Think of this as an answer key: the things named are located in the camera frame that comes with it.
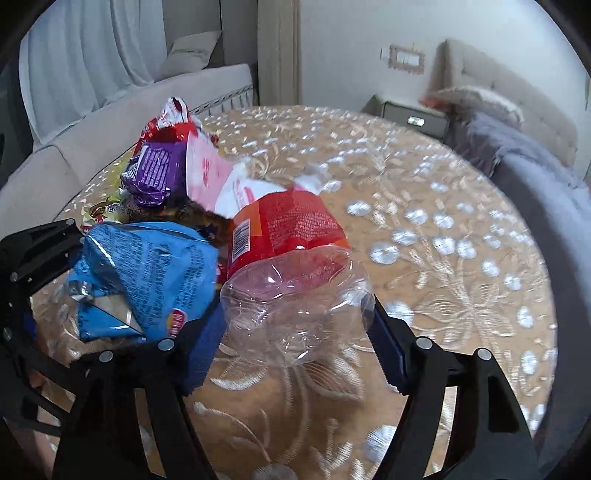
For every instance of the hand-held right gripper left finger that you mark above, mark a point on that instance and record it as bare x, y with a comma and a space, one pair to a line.
203, 353

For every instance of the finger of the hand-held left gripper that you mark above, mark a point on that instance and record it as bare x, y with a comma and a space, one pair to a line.
41, 237
18, 369

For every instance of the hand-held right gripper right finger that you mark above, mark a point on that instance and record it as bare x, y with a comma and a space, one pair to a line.
388, 344

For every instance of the clear bottle with red label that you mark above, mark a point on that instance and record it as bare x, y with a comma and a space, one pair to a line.
286, 314

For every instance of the blue snack bag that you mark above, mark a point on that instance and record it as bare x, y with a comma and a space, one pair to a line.
152, 272

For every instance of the yellow snack wrapper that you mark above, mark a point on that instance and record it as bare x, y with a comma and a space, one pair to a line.
104, 208

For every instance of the embroidered floral tablecloth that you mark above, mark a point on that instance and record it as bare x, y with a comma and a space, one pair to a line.
415, 277

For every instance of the grey covered daybed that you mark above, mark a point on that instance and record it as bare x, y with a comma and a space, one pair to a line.
92, 134

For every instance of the purple snack wrapper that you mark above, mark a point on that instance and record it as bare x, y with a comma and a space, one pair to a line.
154, 170

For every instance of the dark brown wrapper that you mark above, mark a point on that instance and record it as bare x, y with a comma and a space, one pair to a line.
203, 221

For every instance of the red and white snack bag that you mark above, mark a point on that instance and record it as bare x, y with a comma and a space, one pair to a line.
173, 124

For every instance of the pink and white packet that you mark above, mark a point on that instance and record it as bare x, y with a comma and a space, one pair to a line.
207, 170

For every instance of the bed with purple blanket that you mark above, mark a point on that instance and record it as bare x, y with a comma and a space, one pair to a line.
531, 175

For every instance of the grey nightstand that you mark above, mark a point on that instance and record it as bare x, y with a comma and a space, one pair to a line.
411, 117

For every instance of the grey cushion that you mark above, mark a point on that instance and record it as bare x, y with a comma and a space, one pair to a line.
194, 50

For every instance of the orange item on nightstand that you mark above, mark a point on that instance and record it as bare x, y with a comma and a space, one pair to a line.
432, 101

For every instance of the beige pillow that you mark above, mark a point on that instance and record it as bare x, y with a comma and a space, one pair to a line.
480, 99

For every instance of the beige tufted headboard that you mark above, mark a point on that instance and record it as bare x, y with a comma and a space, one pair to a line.
508, 83

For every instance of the framed wall switch plate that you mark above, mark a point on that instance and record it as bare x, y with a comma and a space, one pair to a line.
406, 59

